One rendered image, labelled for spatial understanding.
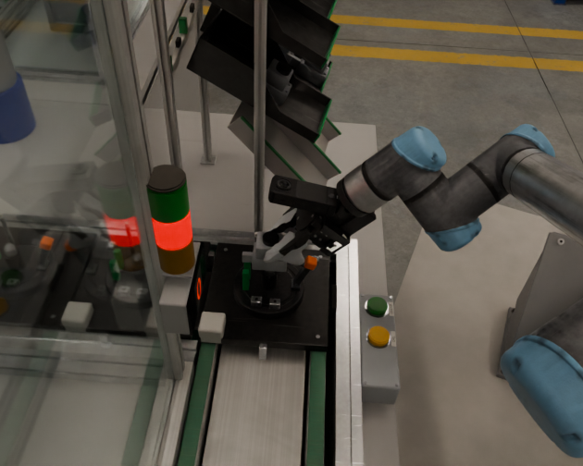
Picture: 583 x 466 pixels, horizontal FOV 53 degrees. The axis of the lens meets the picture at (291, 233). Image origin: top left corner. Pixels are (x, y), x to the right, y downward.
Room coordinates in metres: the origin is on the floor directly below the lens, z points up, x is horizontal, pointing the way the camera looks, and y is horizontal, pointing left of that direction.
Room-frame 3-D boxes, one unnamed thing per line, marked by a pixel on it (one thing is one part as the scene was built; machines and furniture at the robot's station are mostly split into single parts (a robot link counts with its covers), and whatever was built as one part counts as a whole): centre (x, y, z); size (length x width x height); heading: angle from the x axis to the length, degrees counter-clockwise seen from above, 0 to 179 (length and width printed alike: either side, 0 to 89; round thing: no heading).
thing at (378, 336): (0.63, -0.18, 0.96); 0.04 x 0.04 x 0.02
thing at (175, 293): (0.53, 0.16, 1.29); 0.12 x 0.05 x 0.25; 179
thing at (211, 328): (0.62, 0.14, 0.97); 0.05 x 0.05 x 0.04; 89
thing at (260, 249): (0.72, 0.05, 1.09); 0.08 x 0.04 x 0.07; 89
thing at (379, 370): (0.63, -0.18, 0.93); 0.21 x 0.07 x 0.06; 179
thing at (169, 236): (0.53, 0.16, 1.34); 0.05 x 0.05 x 0.05
